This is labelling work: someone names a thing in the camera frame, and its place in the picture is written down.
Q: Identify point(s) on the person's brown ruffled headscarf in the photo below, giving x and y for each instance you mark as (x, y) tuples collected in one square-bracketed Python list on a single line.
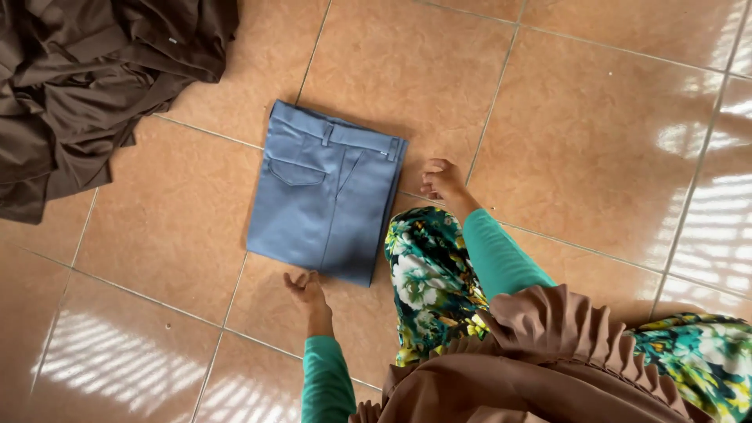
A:
[(529, 364)]

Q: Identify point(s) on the person's left hand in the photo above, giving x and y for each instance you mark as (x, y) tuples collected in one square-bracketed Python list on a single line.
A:
[(307, 291)]

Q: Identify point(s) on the person's left fingers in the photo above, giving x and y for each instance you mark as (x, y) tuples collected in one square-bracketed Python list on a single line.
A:
[(298, 279)]

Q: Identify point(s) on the person's floral green skirt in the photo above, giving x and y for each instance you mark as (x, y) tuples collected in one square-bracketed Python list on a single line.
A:
[(432, 282)]

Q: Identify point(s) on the person's right hand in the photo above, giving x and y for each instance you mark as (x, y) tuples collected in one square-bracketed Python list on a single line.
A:
[(445, 181)]

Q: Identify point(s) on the person's right fingers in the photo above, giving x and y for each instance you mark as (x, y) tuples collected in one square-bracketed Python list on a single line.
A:
[(430, 178)]

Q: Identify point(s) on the heap of brown garments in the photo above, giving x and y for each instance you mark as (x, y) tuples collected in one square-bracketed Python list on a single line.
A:
[(88, 88)]

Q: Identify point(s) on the folded blue trousers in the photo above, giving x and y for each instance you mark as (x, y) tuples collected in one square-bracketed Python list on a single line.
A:
[(325, 194)]

